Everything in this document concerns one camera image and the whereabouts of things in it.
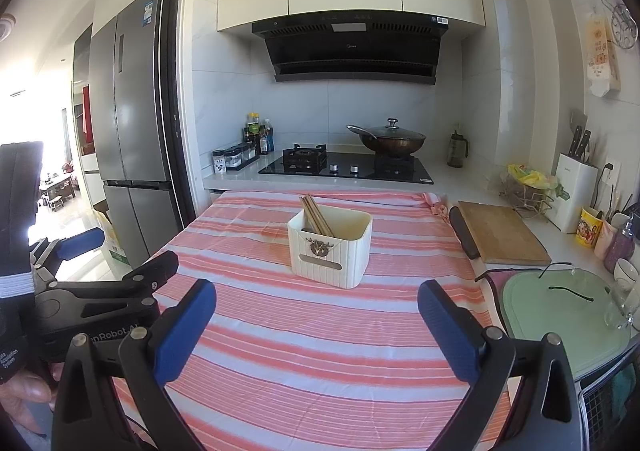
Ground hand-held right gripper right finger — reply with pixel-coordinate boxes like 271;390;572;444
417;279;583;451

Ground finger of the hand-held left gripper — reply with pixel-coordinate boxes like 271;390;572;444
47;251;179;327
29;227;105;274

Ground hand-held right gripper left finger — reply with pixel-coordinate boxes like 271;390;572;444
51;278;217;451

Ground cream ribbed utensil holder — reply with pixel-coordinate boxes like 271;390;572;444
287;205;374;290

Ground group of wooden chopsticks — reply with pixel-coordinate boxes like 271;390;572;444
299;194;335;238

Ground person's left hand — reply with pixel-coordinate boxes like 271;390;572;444
0;361;66;434

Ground cardboard carton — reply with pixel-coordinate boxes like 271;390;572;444
92;208;131;269

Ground pink pot holder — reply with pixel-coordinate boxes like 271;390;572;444
475;268;516;327

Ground green glass board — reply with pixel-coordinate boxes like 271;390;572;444
501;267;632;378

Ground black padded bar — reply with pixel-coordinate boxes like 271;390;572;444
448;206;480;260

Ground red hanging cloth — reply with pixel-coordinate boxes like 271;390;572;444
81;86;93;146

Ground wooden cutting board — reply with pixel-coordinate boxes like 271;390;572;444
457;201;552;266

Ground pink striped tablecloth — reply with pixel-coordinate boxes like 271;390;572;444
112;190;511;451

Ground rack of spice jars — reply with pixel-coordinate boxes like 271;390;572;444
212;142;260;175

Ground grey refrigerator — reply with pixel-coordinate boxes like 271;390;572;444
89;0;173;269

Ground clear glass cup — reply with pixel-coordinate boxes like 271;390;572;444
604;276;640;330

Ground yellow printed mug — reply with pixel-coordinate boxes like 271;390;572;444
574;206;606;249

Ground yellow plastic bag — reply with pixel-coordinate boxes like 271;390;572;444
507;163;563;192

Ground teal cloth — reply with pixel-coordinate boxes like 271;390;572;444
607;363;638;422

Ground pink cup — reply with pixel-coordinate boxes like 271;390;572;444
594;218;621;260

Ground white knife block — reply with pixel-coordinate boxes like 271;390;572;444
544;152;599;234

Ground dark glass jug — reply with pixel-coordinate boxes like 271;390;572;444
446;130;470;168

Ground purple bottle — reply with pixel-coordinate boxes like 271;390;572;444
603;213;637;273

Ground black gas cooktop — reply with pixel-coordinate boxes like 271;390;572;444
258;144;435;183

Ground dark wok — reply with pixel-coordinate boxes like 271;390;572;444
346;125;427;156

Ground glass wok lid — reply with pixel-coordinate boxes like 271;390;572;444
361;118;426;142

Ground black range hood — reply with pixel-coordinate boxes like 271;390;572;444
251;10;448;86

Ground hanging printed package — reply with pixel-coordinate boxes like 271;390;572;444
585;11;622;98

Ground wire basket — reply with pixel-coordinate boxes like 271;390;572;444
500;176;556;219

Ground black wire dish rack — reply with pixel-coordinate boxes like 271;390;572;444
577;346;640;451

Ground black door frame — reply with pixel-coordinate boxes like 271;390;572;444
160;0;201;232

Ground black handled knives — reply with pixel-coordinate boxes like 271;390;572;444
570;111;593;162

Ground hanging wire steamer rack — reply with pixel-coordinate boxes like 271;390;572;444
601;0;640;49

